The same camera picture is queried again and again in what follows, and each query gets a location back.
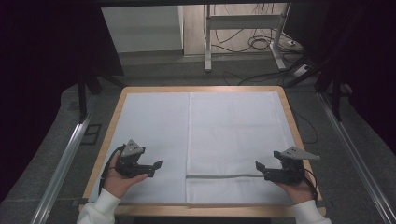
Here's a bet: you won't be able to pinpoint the bundle of black floor cables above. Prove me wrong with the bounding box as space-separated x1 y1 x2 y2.
211 3 304 54

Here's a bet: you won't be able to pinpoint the person's left hand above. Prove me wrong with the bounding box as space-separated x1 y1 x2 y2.
102 152 149 200

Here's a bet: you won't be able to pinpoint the dark curtain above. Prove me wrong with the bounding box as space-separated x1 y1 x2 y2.
283 0 396 157
0 0 125 202

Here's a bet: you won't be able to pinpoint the white metal desk frame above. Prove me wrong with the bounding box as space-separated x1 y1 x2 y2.
204 3 292 73

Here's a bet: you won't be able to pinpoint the person's right hand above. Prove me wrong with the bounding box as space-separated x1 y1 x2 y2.
275 174 316 205

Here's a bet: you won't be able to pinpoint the hand-held gripper black cable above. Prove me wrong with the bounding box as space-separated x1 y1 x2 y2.
302 167 319 202
98 145 126 196

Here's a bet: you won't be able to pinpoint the wooden table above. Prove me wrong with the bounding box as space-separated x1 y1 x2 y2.
78 85 327 218

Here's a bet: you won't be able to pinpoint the black floor grid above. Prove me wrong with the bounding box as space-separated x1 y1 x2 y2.
80 123 103 146

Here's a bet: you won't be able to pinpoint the black stand legs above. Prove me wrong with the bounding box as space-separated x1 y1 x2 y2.
77 70 126 124
314 62 353 123

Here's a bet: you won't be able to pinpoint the thin black floor cable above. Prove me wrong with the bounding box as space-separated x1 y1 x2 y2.
292 109 319 146

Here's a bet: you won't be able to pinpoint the left hand-held gripper black cable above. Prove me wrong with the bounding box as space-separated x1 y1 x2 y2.
98 145 126 196

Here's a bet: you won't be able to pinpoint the metal floor rail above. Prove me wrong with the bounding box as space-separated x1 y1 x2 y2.
317 92 396 224
30 95 96 224

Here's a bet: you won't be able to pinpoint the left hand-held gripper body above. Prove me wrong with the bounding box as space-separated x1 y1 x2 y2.
115 139 156 179

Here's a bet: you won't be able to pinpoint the white cabinet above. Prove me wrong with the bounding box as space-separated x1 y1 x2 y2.
101 5 185 54

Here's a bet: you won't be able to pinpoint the white power strip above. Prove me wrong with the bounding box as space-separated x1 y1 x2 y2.
292 63 312 77

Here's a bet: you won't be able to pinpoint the right hand-held gripper black cable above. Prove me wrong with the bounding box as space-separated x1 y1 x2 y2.
302 167 319 202

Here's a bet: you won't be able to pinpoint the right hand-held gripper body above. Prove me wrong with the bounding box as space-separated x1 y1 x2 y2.
263 146 321 187

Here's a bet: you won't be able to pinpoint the white towel with grey stripe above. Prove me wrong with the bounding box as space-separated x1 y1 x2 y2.
185 91 297 205

